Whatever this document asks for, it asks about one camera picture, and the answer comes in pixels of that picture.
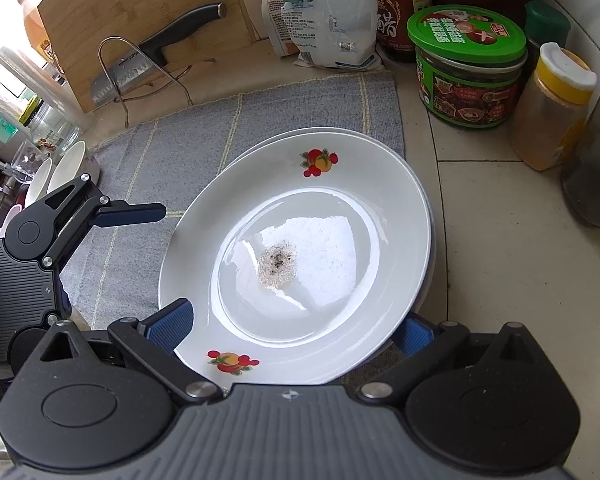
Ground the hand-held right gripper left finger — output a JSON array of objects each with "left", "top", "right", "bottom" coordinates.
[{"left": 39, "top": 298, "right": 226, "bottom": 404}]

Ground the black handled cleaver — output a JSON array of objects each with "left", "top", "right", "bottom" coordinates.
[{"left": 91, "top": 3, "right": 228, "bottom": 108}]

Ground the green capped spice bottle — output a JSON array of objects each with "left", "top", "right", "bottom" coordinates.
[{"left": 522, "top": 1, "right": 571, "bottom": 91}]

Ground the clear drinking glass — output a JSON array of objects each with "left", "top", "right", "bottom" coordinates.
[{"left": 10, "top": 140, "right": 53, "bottom": 183}]

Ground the green lidded sauce jar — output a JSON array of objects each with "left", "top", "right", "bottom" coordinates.
[{"left": 406, "top": 4, "right": 528, "bottom": 128}]

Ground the white fruit print plate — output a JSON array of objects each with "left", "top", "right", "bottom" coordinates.
[
  {"left": 158, "top": 135, "right": 433, "bottom": 386},
  {"left": 222, "top": 127, "right": 439, "bottom": 321}
]

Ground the bamboo cutting board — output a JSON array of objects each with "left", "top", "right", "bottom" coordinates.
[{"left": 36, "top": 0, "right": 257, "bottom": 113}]

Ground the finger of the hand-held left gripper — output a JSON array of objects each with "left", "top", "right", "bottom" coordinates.
[{"left": 29, "top": 173, "right": 167, "bottom": 268}]

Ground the orange cooking wine jug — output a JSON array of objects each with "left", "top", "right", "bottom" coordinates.
[{"left": 22, "top": 0, "right": 53, "bottom": 66}]

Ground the dark soy sauce bottle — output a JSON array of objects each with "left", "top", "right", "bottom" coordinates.
[{"left": 375, "top": 0, "right": 433, "bottom": 63}]

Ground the metal wire rack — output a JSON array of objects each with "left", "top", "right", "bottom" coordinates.
[{"left": 97, "top": 35, "right": 216, "bottom": 128}]

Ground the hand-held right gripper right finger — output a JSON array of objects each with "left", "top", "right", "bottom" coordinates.
[{"left": 352, "top": 312, "right": 547, "bottom": 404}]

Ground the yellow capped spice jar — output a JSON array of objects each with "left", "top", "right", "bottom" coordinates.
[{"left": 511, "top": 42, "right": 598, "bottom": 172}]

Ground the white and blue bag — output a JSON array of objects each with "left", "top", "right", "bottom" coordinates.
[{"left": 280, "top": 0, "right": 385, "bottom": 72}]

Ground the grey woven cloth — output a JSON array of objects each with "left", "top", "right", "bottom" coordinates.
[{"left": 60, "top": 70, "right": 408, "bottom": 386}]

